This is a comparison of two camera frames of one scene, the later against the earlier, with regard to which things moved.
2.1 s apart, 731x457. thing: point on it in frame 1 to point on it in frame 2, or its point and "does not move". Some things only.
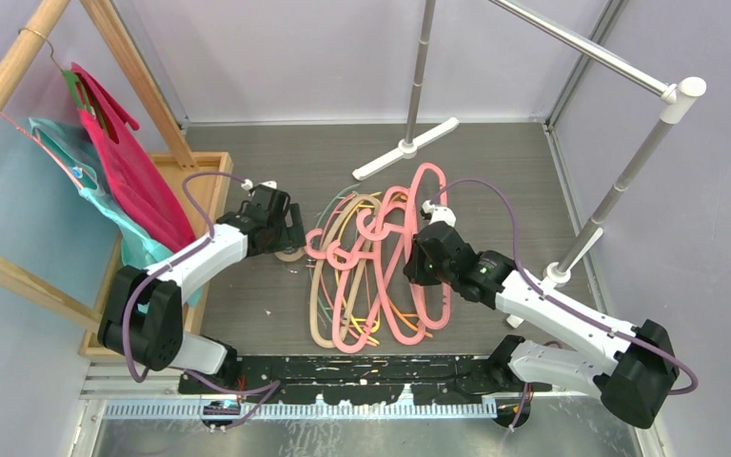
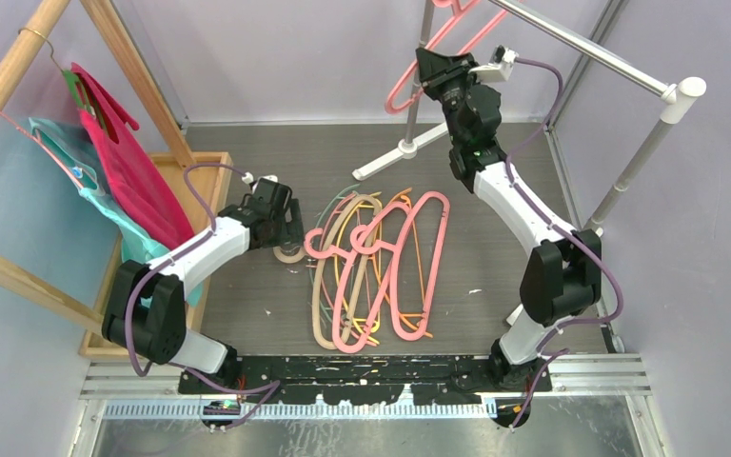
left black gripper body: x=284 y=238 does not move
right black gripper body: x=425 y=272 to x=450 y=84
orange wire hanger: x=394 y=306 does not move
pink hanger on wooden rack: x=33 y=137 does not move
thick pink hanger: x=412 y=216 to x=461 y=9
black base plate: x=461 y=379 does not move
